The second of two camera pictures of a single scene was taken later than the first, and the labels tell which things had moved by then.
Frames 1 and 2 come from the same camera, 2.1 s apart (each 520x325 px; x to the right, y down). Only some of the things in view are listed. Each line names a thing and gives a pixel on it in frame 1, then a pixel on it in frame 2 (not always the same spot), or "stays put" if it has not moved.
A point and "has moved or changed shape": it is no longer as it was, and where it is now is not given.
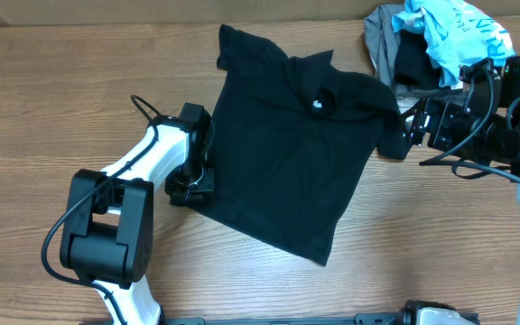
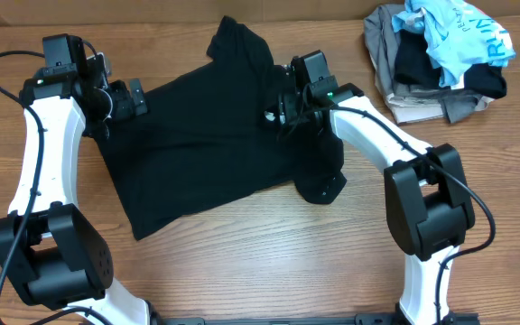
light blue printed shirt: [459, 34] stays put
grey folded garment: [381, 32] stays put
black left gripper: [208, 182] to [125, 109]
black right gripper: [426, 114] to [287, 110]
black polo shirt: [291, 134] has moved or changed shape
